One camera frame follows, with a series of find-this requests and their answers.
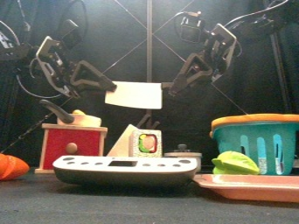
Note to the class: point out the orange toy vegetable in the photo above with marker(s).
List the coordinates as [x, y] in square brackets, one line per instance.
[11, 167]

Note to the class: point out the white and black kitchen scale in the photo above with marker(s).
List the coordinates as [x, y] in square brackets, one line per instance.
[125, 172]

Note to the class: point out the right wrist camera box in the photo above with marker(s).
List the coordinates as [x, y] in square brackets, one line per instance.
[192, 32]

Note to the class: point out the teal basket with orange rim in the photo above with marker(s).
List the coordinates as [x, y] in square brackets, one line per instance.
[253, 131]

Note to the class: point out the grey metal frame pole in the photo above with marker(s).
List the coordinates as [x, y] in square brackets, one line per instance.
[149, 43]

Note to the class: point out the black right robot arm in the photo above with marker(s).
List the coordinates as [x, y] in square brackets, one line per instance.
[269, 20]

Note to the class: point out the dark metal frame strut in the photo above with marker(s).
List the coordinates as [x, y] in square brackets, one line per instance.
[278, 64]

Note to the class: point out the white toy sushi roll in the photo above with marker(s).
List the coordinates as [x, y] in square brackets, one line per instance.
[150, 143]

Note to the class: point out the pink plastic tray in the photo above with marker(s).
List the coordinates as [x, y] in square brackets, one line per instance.
[249, 186]

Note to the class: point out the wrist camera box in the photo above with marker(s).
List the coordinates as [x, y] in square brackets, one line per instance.
[192, 32]
[70, 33]

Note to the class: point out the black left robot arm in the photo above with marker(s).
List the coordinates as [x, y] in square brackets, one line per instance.
[15, 52]

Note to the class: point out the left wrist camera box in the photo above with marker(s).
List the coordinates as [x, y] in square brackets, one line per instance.
[70, 33]

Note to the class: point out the cream toy pot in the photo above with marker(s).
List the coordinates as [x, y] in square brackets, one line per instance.
[188, 157]

